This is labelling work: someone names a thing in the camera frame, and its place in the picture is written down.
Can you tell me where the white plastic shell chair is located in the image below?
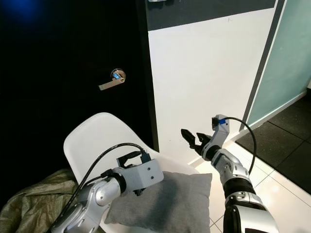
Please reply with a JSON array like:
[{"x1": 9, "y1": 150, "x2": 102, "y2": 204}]
[{"x1": 63, "y1": 113, "x2": 217, "y2": 233}]

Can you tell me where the grey square cushion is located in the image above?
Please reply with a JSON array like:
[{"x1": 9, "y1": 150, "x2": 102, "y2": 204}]
[{"x1": 105, "y1": 171, "x2": 213, "y2": 229}]

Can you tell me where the olive woven sack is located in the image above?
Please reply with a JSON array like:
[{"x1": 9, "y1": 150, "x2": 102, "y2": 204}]
[{"x1": 0, "y1": 168, "x2": 78, "y2": 233}]

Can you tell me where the frosted glass door panel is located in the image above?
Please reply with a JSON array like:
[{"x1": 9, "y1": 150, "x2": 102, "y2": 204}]
[{"x1": 243, "y1": 0, "x2": 311, "y2": 130}]

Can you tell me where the black door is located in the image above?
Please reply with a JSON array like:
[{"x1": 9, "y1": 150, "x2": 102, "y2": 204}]
[{"x1": 0, "y1": 0, "x2": 160, "y2": 204}]

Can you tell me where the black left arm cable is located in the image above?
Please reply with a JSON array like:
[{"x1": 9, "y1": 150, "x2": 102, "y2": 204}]
[{"x1": 61, "y1": 142, "x2": 150, "y2": 233}]

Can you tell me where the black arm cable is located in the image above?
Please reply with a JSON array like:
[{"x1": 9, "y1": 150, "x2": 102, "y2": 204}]
[
  {"x1": 61, "y1": 142, "x2": 150, "y2": 233},
  {"x1": 224, "y1": 116, "x2": 258, "y2": 176}
]

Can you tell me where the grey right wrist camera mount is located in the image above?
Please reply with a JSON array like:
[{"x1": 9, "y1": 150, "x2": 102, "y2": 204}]
[{"x1": 211, "y1": 114, "x2": 229, "y2": 144}]

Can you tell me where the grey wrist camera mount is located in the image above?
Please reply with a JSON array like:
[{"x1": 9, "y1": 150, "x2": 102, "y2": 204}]
[
  {"x1": 211, "y1": 114, "x2": 229, "y2": 144},
  {"x1": 119, "y1": 158, "x2": 165, "y2": 195}
]

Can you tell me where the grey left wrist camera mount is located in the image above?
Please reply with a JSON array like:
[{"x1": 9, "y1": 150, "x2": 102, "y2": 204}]
[{"x1": 119, "y1": 158, "x2": 165, "y2": 195}]

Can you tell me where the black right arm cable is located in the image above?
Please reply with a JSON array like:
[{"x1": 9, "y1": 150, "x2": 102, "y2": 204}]
[{"x1": 224, "y1": 116, "x2": 258, "y2": 176}]

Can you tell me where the silver door lever handle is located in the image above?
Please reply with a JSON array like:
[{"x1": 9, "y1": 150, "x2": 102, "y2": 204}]
[{"x1": 98, "y1": 68, "x2": 126, "y2": 91}]

